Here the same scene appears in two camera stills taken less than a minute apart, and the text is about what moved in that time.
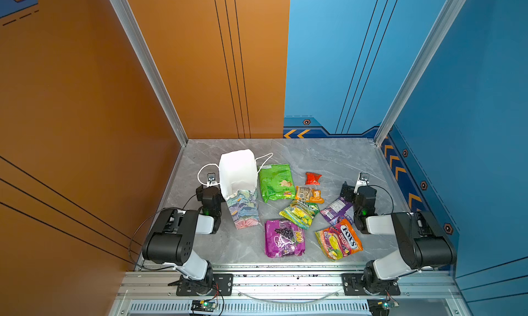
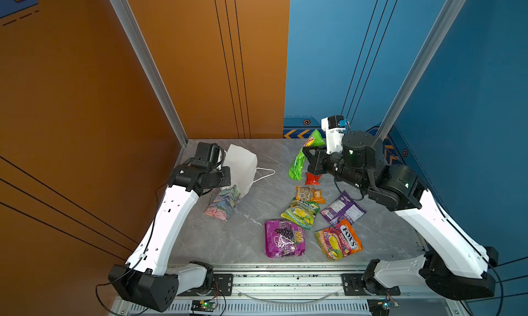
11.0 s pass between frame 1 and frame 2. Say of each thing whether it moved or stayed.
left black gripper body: moved
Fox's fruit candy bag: stayed
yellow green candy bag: stayed
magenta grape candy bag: stayed
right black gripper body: moved
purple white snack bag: stayed
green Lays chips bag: moved
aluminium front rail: stayed
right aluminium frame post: stayed
